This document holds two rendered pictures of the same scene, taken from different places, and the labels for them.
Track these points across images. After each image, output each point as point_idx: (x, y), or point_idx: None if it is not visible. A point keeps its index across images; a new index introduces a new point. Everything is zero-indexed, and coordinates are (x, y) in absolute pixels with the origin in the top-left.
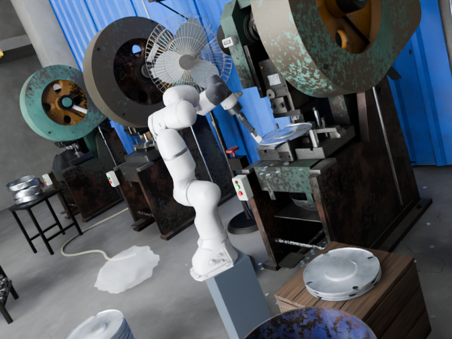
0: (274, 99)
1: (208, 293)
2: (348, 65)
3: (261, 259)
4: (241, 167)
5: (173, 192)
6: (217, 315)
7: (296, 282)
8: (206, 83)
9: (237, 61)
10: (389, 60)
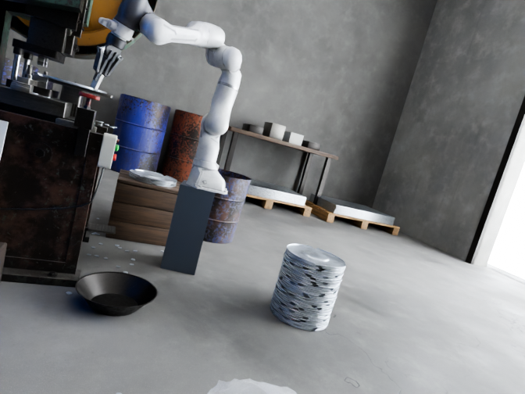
0: (76, 38)
1: (162, 314)
2: None
3: (54, 295)
4: (94, 123)
5: (228, 123)
6: (181, 292)
7: (170, 188)
8: (148, 5)
9: None
10: (23, 29)
